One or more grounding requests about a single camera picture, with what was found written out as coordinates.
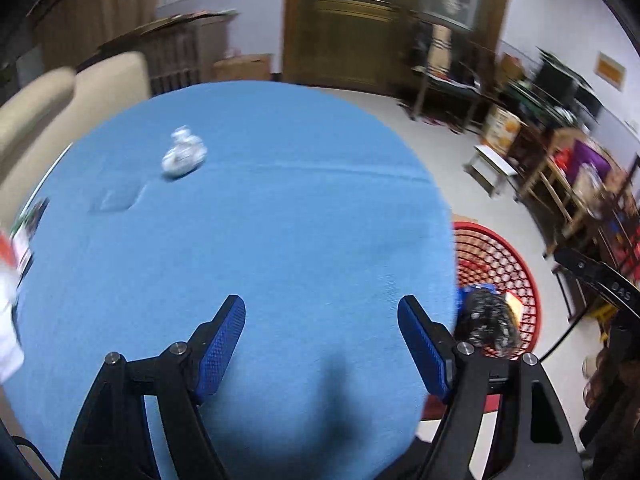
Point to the red mesh basket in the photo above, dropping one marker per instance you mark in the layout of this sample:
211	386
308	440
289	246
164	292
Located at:
490	255

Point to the yellow wall sign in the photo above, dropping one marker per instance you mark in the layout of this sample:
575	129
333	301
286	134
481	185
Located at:
610	71

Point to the black plastic bag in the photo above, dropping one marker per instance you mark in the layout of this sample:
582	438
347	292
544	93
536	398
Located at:
487	320

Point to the small wooden stool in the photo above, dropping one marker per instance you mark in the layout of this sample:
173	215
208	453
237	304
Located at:
492	157

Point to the brown cardboard box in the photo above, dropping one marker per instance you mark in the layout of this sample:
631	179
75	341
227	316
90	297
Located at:
242	67

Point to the wooden shelf with clutter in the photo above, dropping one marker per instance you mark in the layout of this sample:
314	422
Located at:
575	175

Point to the slatted wooden cabinet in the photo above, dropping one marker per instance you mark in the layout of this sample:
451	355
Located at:
200	50

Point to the orange and white tissue pack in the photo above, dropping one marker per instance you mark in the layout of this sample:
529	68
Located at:
7	310

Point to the white barcode packet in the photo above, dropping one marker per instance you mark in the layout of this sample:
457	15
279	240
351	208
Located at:
24	250

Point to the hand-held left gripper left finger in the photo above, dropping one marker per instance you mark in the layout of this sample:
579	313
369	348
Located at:
222	345

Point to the crumpled white paper ball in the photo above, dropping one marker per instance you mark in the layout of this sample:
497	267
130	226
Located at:
182	157

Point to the yellow printed box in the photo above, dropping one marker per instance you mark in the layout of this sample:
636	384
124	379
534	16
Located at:
502	127

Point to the beige leather sofa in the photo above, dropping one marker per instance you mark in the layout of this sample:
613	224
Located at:
100	85

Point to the small green packet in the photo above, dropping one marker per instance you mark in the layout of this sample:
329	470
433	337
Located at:
32	212

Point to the wooden door with glass panels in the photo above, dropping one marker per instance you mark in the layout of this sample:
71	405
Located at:
340	35

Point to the black monitor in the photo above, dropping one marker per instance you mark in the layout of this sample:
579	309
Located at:
560	80

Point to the blue tablecloth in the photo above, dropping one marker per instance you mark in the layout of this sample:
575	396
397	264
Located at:
300	210

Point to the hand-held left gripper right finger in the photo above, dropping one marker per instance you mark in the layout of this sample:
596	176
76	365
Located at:
422	350

